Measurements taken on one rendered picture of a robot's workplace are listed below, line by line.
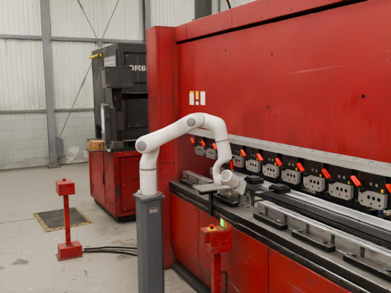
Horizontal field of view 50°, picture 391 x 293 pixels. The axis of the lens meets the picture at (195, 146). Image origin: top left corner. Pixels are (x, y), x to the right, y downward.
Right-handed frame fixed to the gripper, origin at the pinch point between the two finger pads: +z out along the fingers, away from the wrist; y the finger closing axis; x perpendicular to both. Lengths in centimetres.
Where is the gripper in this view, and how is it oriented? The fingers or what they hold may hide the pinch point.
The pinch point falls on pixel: (244, 190)
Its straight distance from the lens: 300.7
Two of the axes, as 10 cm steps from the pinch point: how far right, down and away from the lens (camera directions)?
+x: -8.3, -0.8, 5.5
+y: 2.8, -9.1, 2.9
